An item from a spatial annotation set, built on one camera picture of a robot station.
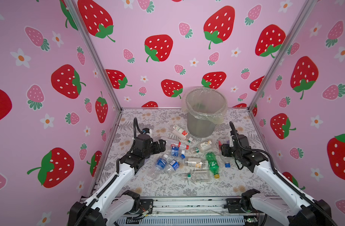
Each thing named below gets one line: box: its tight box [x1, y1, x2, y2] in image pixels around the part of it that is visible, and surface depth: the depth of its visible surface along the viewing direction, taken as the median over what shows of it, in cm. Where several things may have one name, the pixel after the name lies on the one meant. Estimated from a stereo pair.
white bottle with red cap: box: [170, 141, 190, 150], surface depth 96 cm
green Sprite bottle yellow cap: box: [205, 151, 220, 179], surface depth 87 cm
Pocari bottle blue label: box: [146, 153, 169, 180], surface depth 87 cm
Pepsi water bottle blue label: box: [164, 159, 180, 174], surface depth 86 cm
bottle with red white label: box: [172, 124, 189, 137], surface depth 101 cm
